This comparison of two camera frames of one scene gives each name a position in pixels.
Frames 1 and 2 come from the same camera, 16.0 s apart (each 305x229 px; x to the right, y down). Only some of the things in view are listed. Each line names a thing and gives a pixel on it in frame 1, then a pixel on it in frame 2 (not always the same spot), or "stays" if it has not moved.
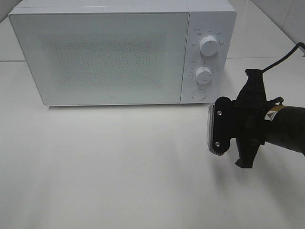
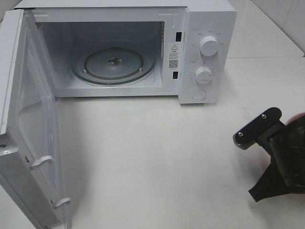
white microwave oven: x=129 y=52 stays
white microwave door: x=79 y=59 to x=29 y=135
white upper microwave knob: x=208 y=46 stays
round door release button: x=198 y=94 stays
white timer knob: x=203 y=75 stays
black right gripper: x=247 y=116 to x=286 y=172
